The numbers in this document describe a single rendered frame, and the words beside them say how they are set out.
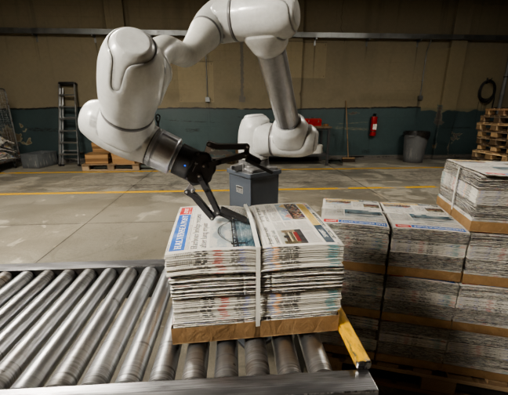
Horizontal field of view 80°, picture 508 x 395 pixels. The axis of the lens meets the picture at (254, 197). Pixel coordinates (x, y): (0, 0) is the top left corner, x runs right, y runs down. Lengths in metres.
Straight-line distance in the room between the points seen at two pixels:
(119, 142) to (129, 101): 0.12
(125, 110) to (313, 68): 7.57
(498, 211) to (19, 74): 8.97
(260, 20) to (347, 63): 7.34
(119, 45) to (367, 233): 1.15
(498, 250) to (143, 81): 1.40
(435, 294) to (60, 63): 8.38
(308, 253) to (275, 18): 0.68
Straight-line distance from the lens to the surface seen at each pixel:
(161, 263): 1.09
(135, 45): 0.57
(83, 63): 8.53
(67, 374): 0.79
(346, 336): 0.76
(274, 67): 1.14
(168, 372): 0.72
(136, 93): 0.58
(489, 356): 1.80
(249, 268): 0.65
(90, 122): 0.72
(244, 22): 1.04
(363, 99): 8.43
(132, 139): 0.68
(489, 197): 1.46
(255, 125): 1.48
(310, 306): 0.74
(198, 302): 0.69
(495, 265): 1.58
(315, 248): 0.66
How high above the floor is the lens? 1.30
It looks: 16 degrees down
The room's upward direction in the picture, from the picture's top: straight up
